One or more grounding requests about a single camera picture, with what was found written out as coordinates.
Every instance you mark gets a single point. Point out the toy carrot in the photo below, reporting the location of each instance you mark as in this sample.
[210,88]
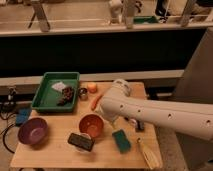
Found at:
[95,102]

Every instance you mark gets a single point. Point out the black sponge block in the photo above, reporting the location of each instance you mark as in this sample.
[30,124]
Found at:
[81,141]

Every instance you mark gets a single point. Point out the green plastic tray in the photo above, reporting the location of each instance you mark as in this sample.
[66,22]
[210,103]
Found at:
[46,98]

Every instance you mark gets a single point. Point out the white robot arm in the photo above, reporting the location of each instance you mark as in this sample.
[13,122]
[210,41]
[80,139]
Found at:
[193,119]

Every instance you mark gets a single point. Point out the teal sponge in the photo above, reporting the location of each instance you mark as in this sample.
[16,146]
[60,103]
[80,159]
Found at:
[121,141]

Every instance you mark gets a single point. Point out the purple bowl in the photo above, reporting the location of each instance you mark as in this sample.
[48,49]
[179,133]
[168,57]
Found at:
[32,131]

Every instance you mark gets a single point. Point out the black and white clip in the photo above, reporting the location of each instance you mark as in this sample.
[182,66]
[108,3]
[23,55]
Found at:
[138,125]

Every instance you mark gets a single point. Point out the distant green tray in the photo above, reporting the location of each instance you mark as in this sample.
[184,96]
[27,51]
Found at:
[145,20]

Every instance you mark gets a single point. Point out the blue box on floor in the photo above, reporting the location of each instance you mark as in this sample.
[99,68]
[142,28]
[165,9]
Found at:
[22,116]

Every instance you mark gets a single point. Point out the orange bowl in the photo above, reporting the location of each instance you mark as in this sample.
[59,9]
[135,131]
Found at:
[91,124]

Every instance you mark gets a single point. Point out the orange ball fruit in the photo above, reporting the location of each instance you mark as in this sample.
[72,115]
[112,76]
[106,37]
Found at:
[92,87]

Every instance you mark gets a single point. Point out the white cloth in tray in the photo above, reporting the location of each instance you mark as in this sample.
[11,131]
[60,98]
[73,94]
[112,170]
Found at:
[59,86]

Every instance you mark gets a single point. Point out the cream dish brush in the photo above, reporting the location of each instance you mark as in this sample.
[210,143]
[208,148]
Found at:
[149,156]

